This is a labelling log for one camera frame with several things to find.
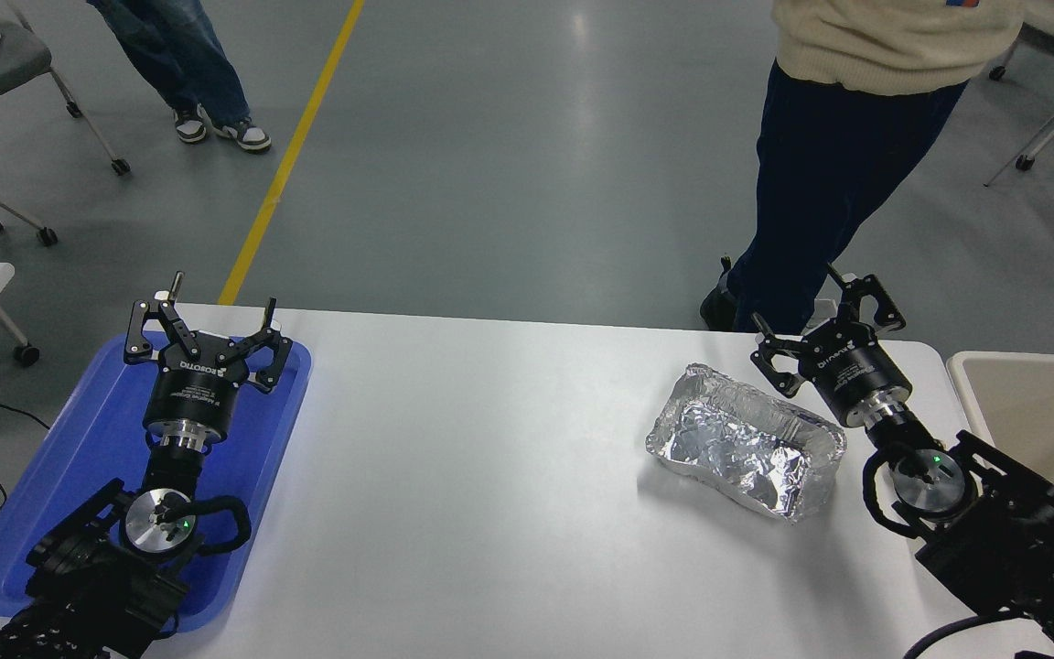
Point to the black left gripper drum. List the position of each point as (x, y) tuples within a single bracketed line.
[(198, 389)]

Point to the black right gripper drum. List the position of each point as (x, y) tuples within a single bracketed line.
[(852, 371)]

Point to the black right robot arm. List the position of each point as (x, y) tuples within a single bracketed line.
[(994, 540)]

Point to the crumpled silver foil tray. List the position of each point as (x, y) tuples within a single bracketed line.
[(737, 448)]

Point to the person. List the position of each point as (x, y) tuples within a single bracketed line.
[(820, 183), (170, 46)]

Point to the blue plastic tray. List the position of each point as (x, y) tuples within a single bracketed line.
[(79, 439)]

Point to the large pale bin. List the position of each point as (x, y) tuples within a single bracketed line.
[(1039, 403)]

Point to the grey seat wheeled chair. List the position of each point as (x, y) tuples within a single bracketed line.
[(19, 59)]

